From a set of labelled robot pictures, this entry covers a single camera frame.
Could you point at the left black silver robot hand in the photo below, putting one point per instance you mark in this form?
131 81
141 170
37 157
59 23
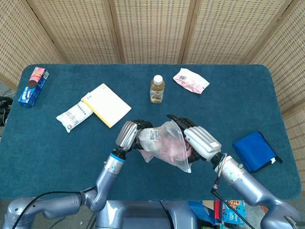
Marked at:
126 136

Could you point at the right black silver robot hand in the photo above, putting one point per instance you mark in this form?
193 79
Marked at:
202 142

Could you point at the pink garment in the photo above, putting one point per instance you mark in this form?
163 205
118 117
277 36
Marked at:
171 150

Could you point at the clear plastic zip bag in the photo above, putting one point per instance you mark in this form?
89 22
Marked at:
164 148

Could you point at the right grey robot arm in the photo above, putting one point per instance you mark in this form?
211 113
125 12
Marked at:
240 179

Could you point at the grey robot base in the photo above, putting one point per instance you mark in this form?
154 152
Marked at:
138 214

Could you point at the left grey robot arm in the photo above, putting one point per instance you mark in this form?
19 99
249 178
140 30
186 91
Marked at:
107 176

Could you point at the white notepad with yellow edge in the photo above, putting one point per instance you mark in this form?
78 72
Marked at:
107 105

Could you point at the blue folded cloth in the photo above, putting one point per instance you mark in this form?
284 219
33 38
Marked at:
253 152

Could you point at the tea bottle with white cap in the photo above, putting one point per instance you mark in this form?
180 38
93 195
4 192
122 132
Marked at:
157 91

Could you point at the white snack pouch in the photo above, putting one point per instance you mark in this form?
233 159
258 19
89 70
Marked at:
74 115

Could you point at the pink white snack packet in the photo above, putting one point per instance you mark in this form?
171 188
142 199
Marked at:
190 82

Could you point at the blue plastic container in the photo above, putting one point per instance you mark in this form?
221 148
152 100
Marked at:
200 210

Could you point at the dark blue table carpet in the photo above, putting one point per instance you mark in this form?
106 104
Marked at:
59 155

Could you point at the red box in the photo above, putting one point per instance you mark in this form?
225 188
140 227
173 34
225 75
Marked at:
217 210

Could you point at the blue chocolate chip cookie box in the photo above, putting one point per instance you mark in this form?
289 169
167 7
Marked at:
234 212

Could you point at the blue cookie box with pink end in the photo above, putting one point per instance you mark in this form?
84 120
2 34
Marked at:
32 90

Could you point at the wicker folding screen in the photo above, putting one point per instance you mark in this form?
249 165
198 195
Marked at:
152 31

